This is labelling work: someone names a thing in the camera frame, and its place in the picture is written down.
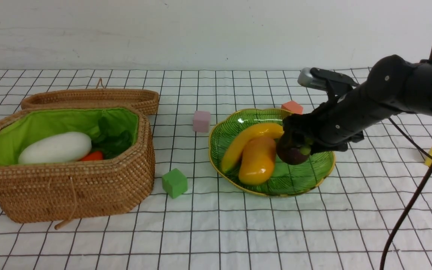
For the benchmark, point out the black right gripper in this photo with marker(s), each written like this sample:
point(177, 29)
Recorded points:
point(334, 123)

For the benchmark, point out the purple toy mangosteen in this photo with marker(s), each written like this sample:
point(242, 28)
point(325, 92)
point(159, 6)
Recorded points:
point(289, 155)

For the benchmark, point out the orange yellow toy mango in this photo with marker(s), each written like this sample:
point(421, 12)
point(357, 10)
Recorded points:
point(258, 161)

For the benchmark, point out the yellow toy banana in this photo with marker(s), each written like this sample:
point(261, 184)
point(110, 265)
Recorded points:
point(233, 153)

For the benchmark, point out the white toy radish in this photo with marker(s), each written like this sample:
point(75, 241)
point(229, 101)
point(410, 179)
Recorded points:
point(73, 146)

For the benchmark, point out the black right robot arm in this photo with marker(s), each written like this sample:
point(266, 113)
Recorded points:
point(417, 92)

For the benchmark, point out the orange foam cube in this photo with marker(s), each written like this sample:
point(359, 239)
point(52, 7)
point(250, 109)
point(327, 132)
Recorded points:
point(293, 107)

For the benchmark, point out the green glass leaf plate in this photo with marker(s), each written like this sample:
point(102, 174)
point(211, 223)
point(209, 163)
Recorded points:
point(286, 180)

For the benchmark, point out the pink foam cube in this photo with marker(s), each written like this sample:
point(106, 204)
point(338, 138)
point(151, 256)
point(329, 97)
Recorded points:
point(201, 121)

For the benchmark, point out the checkered white tablecloth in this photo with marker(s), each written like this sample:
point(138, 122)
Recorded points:
point(341, 225)

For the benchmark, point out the green foam cube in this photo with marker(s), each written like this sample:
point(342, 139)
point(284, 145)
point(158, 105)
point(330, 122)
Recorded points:
point(175, 183)

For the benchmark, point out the woven wicker basket lid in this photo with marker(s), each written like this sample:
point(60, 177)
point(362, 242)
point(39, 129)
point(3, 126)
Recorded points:
point(145, 101)

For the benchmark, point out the red toy vegetable in basket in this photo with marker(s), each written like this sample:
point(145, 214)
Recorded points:
point(93, 156)

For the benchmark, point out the woven wicker basket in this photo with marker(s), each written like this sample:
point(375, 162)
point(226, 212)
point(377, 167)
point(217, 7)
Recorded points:
point(76, 189)

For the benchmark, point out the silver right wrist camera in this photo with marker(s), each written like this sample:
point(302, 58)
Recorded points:
point(335, 84)

